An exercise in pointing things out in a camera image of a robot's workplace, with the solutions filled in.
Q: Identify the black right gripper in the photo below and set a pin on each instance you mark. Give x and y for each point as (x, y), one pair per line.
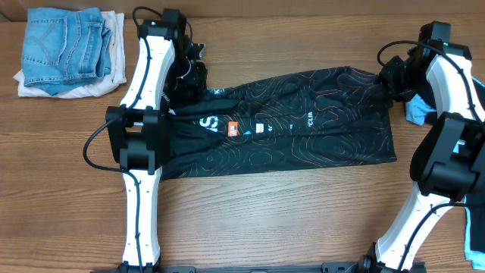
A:
(384, 76)

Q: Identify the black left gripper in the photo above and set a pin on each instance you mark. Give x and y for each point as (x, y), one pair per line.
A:
(197, 80)

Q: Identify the black printed cycling jersey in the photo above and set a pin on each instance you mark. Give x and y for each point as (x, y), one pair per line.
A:
(334, 117)

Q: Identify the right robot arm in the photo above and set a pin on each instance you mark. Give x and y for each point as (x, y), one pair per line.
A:
(449, 162)

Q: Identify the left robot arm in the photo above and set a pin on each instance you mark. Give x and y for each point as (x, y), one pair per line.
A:
(138, 134)

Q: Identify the black and light-blue garment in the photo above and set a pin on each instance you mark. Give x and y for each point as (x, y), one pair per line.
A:
(419, 112)

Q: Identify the folded white cloth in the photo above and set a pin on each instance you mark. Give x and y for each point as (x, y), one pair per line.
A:
(115, 23)

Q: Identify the folded blue jeans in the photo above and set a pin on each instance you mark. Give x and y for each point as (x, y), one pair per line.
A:
(63, 49)

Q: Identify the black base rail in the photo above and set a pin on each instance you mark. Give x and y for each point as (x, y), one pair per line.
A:
(326, 267)

